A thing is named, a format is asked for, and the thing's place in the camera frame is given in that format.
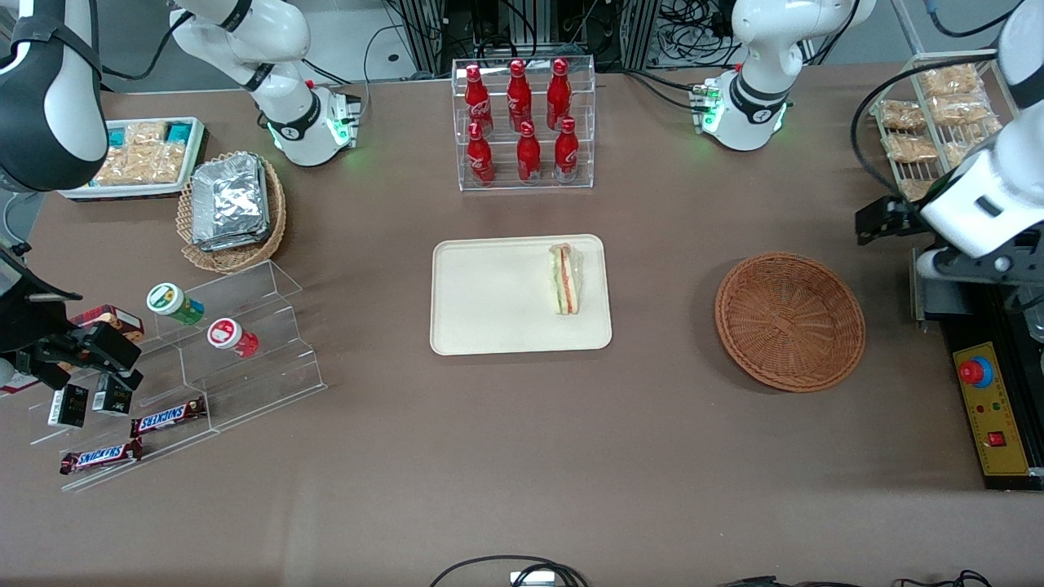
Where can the red emergency stop button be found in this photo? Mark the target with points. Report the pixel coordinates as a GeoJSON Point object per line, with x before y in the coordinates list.
{"type": "Point", "coordinates": [972, 372]}

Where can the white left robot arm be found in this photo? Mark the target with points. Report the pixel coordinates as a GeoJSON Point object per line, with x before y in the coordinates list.
{"type": "Point", "coordinates": [758, 90]}

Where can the tan wicker basket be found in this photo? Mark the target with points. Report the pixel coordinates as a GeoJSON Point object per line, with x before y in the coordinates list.
{"type": "Point", "coordinates": [236, 259]}

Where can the red cola bottle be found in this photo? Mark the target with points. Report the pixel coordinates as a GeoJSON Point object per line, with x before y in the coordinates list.
{"type": "Point", "coordinates": [566, 155]}
{"type": "Point", "coordinates": [477, 102]}
{"type": "Point", "coordinates": [519, 98]}
{"type": "Point", "coordinates": [480, 159]}
{"type": "Point", "coordinates": [529, 159]}
{"type": "Point", "coordinates": [559, 98]}

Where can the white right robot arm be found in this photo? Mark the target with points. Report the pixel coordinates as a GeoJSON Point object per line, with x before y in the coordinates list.
{"type": "Point", "coordinates": [285, 106]}

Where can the red-lidded can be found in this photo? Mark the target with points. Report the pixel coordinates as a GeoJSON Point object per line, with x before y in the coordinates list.
{"type": "Point", "coordinates": [223, 333]}

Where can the white snack bin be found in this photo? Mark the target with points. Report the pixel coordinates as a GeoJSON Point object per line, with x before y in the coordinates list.
{"type": "Point", "coordinates": [122, 193]}

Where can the slanted metal frame post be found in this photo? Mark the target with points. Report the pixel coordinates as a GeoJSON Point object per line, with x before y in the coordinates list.
{"type": "Point", "coordinates": [909, 24]}

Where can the aluminium profile post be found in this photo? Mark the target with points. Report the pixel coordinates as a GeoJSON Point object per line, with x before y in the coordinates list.
{"type": "Point", "coordinates": [640, 33]}
{"type": "Point", "coordinates": [428, 33]}

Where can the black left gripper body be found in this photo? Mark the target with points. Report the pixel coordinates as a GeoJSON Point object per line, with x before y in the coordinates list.
{"type": "Point", "coordinates": [894, 218]}

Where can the plastic-wrapped triangle sandwich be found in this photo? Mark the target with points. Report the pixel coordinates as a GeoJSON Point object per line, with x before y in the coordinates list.
{"type": "Point", "coordinates": [567, 281]}

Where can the clear acrylic stepped stand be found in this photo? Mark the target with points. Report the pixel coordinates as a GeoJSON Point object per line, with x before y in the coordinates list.
{"type": "Point", "coordinates": [269, 367]}

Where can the clear cracker pack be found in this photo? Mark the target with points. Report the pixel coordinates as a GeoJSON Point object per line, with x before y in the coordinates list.
{"type": "Point", "coordinates": [145, 133]}
{"type": "Point", "coordinates": [139, 167]}

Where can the red-brown carton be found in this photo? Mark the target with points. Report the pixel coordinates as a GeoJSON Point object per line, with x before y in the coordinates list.
{"type": "Point", "coordinates": [114, 318]}

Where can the Snickers bar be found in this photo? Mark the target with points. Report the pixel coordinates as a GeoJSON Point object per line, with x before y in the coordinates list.
{"type": "Point", "coordinates": [99, 456]}
{"type": "Point", "coordinates": [167, 417]}

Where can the empty brown wicker basket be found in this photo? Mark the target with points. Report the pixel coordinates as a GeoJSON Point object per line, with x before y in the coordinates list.
{"type": "Point", "coordinates": [791, 326]}

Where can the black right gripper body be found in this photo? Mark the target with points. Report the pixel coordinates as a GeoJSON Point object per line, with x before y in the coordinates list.
{"type": "Point", "coordinates": [28, 322]}

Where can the bagged brown snack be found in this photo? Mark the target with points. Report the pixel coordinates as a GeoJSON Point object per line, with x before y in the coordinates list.
{"type": "Point", "coordinates": [961, 108]}
{"type": "Point", "coordinates": [966, 140]}
{"type": "Point", "coordinates": [917, 189]}
{"type": "Point", "coordinates": [950, 80]}
{"type": "Point", "coordinates": [911, 147]}
{"type": "Point", "coordinates": [901, 114]}

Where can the clear acrylic bottle rack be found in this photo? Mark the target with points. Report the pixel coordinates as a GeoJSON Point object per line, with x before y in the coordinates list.
{"type": "Point", "coordinates": [583, 175]}

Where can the teal snack packet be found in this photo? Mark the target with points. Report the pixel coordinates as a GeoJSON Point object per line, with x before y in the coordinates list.
{"type": "Point", "coordinates": [117, 134]}
{"type": "Point", "coordinates": [177, 130]}

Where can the cream plastic tray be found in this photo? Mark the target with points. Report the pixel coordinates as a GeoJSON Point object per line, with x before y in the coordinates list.
{"type": "Point", "coordinates": [489, 293]}

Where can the small black box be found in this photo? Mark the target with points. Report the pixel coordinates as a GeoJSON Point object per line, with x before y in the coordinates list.
{"type": "Point", "coordinates": [112, 398]}
{"type": "Point", "coordinates": [68, 406]}

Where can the small white device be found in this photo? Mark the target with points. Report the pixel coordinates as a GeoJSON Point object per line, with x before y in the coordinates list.
{"type": "Point", "coordinates": [530, 580]}

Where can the silver foil pack stack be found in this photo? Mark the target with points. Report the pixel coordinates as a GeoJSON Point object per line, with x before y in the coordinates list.
{"type": "Point", "coordinates": [228, 200]}

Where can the green-lidded can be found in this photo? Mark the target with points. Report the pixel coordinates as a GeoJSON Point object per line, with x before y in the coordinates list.
{"type": "Point", "coordinates": [167, 299]}

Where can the black machine with yellow panel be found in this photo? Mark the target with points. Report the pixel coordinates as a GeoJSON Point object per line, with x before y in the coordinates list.
{"type": "Point", "coordinates": [999, 440]}

